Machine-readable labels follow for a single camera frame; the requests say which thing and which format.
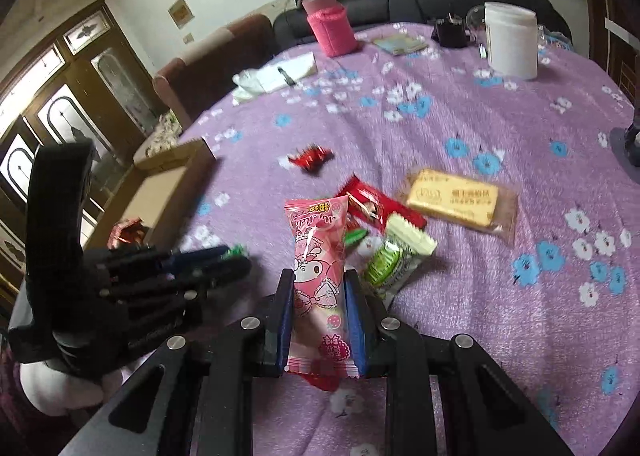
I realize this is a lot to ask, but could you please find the clear biscuit packet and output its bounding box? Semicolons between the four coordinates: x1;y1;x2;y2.
397;166;519;245

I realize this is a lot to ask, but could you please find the white notepad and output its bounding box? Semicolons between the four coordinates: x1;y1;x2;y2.
255;51;319;93

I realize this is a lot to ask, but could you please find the crumpled white tissue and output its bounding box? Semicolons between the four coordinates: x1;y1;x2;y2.
231;69;266;104

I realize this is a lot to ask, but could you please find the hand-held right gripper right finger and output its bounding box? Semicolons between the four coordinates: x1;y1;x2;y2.
344;269;577;456

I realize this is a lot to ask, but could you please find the green and white snack packet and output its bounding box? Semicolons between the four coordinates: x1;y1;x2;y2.
362;214;439;310

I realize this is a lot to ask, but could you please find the black leather sofa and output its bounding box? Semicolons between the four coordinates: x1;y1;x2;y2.
272;0;573;58

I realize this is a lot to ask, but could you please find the colourful booklet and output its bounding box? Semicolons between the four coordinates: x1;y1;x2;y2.
371;33;430;57

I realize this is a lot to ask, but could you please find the patterned cushion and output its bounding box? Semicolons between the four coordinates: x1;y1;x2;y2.
132;112;182;163

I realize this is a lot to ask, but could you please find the cardboard box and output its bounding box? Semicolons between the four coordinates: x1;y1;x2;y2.
87;136;219;251

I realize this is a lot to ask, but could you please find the person's left forearm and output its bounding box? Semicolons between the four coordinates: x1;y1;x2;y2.
19;363;123;413

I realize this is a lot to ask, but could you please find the red foil packet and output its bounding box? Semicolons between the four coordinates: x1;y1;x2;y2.
107;217;149;247

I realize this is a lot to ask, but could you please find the small yellow wall sticker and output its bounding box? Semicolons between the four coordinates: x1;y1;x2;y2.
168;0;194;28

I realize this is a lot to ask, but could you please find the red foil candy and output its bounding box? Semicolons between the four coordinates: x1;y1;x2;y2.
288;145;335;172

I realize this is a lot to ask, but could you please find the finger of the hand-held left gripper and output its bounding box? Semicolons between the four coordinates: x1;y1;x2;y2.
97;244;232;282
100;256;252;354

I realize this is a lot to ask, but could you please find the red snack packet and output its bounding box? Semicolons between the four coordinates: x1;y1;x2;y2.
334;174;429;233

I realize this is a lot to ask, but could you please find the black stand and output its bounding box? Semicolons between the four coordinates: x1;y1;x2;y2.
609;101;640;168

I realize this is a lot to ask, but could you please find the bottle with pink sleeve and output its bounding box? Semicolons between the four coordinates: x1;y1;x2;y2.
299;0;358;58

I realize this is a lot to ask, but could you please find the brown armchair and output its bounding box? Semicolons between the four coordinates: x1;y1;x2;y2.
152;13;274;133

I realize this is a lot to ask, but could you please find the clear glass jug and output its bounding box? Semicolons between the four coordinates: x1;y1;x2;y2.
465;6;488;44

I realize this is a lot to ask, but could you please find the pink cartoon snack packet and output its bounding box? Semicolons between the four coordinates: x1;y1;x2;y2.
283;196;362;382

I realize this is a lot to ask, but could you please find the purple floral tablecloth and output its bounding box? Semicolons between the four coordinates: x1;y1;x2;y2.
165;22;640;456

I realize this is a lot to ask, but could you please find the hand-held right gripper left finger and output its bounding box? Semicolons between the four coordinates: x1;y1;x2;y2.
60;269;295;456

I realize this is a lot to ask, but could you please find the black small container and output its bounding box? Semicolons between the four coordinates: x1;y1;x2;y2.
431;13;471;49

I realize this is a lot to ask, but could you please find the white plastic jar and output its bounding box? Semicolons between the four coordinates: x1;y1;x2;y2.
483;1;540;81

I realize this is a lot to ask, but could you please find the wooden glass-panel door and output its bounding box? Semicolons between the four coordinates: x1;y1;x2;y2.
0;0;172;302

